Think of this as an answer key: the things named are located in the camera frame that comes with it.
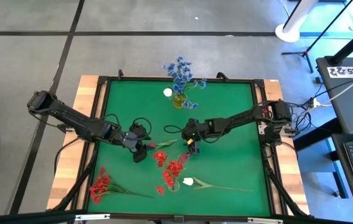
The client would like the black power cable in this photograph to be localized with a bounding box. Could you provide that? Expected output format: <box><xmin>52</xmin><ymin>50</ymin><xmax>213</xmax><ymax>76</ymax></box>
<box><xmin>53</xmin><ymin>136</ymin><xmax>84</xmax><ymax>177</ymax></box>

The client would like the yellow glass vase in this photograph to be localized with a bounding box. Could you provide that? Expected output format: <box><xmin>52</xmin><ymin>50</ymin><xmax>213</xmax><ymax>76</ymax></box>
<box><xmin>173</xmin><ymin>93</ymin><xmax>187</xmax><ymax>110</ymax></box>

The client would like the green table mat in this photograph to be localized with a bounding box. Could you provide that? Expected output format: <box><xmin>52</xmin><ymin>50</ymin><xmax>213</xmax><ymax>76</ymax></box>
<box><xmin>87</xmin><ymin>80</ymin><xmax>272</xmax><ymax>218</ymax></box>

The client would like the silver metal bracket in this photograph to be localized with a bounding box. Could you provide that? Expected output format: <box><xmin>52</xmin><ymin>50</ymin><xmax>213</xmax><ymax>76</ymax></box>
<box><xmin>75</xmin><ymin>213</ymin><xmax>111</xmax><ymax>222</ymax></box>
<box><xmin>247</xmin><ymin>217</ymin><xmax>285</xmax><ymax>224</ymax></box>

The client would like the black aluminium crossbar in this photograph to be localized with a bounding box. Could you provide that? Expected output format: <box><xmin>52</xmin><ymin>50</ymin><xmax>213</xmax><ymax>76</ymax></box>
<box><xmin>0</xmin><ymin>210</ymin><xmax>353</xmax><ymax>224</ymax></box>

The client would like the dark red artificial tulip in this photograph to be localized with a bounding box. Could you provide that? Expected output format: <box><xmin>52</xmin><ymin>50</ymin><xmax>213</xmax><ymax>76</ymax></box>
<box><xmin>178</xmin><ymin>151</ymin><xmax>191</xmax><ymax>165</ymax></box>
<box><xmin>148</xmin><ymin>138</ymin><xmax>185</xmax><ymax>150</ymax></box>

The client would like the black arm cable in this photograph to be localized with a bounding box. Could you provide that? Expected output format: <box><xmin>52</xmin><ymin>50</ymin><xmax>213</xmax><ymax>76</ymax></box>
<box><xmin>100</xmin><ymin>113</ymin><xmax>153</xmax><ymax>141</ymax></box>
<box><xmin>162</xmin><ymin>123</ymin><xmax>187</xmax><ymax>135</ymax></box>

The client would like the black tripod stand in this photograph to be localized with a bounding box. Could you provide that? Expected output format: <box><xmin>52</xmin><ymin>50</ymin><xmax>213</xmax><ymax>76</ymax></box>
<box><xmin>281</xmin><ymin>0</ymin><xmax>353</xmax><ymax>74</ymax></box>

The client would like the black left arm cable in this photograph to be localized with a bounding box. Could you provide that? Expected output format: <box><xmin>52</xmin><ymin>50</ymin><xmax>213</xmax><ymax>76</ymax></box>
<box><xmin>100</xmin><ymin>113</ymin><xmax>153</xmax><ymax>141</ymax></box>

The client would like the white cable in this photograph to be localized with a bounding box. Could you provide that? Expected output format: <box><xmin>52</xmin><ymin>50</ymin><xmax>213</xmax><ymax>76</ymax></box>
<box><xmin>305</xmin><ymin>68</ymin><xmax>353</xmax><ymax>113</ymax></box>

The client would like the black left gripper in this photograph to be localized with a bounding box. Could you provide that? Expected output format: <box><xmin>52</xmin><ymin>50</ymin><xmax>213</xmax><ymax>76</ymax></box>
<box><xmin>113</xmin><ymin>128</ymin><xmax>152</xmax><ymax>164</ymax></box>

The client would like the blue desk leg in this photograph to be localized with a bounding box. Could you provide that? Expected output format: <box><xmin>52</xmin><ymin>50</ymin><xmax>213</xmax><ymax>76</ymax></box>
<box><xmin>325</xmin><ymin>138</ymin><xmax>350</xmax><ymax>200</ymax></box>

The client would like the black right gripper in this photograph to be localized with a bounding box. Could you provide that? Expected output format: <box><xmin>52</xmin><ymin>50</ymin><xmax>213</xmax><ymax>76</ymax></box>
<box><xmin>181</xmin><ymin>118</ymin><xmax>212</xmax><ymax>156</ymax></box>

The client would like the white pole with round base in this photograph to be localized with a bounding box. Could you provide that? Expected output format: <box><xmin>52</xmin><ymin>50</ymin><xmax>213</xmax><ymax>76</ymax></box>
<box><xmin>275</xmin><ymin>0</ymin><xmax>319</xmax><ymax>44</ymax></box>

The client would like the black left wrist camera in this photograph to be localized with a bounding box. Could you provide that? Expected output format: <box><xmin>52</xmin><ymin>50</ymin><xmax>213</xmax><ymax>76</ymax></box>
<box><xmin>128</xmin><ymin>122</ymin><xmax>148</xmax><ymax>138</ymax></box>

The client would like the red artificial flower bunch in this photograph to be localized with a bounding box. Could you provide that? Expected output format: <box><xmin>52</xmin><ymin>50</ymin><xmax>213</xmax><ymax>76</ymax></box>
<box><xmin>153</xmin><ymin>150</ymin><xmax>186</xmax><ymax>195</ymax></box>
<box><xmin>89</xmin><ymin>167</ymin><xmax>154</xmax><ymax>205</ymax></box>

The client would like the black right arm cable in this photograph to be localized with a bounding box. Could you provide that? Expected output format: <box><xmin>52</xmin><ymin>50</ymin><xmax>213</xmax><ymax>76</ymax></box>
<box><xmin>162</xmin><ymin>123</ymin><xmax>187</xmax><ymax>135</ymax></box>

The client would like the white paper label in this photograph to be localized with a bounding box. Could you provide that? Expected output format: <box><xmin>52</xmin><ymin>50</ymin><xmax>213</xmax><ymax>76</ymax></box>
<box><xmin>327</xmin><ymin>65</ymin><xmax>353</xmax><ymax>78</ymax></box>

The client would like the clear glass vase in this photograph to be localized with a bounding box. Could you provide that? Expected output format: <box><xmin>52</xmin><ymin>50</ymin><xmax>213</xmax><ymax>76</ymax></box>
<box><xmin>167</xmin><ymin>180</ymin><xmax>181</xmax><ymax>193</ymax></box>

